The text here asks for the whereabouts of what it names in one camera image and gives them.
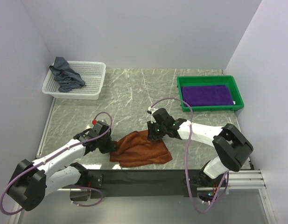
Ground orange brown towel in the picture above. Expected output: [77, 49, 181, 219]
[110, 130, 172, 168]

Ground purple towel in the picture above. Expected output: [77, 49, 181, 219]
[181, 85, 234, 106]

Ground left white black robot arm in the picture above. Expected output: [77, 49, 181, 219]
[6, 120, 115, 211]

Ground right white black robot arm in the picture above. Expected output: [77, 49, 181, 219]
[147, 107, 253, 186]

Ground black base beam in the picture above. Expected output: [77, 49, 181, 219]
[77, 169, 189, 197]

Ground green plastic tray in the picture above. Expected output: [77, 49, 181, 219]
[177, 76, 244, 112]

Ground white plastic basket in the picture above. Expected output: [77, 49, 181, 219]
[42, 61, 106, 100]

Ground grey towel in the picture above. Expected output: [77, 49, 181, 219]
[49, 57, 86, 93]

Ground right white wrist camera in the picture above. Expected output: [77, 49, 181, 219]
[147, 107, 157, 123]

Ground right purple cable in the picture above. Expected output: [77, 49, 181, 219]
[148, 97, 230, 214]

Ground aluminium frame rail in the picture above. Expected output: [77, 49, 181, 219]
[8, 169, 277, 224]

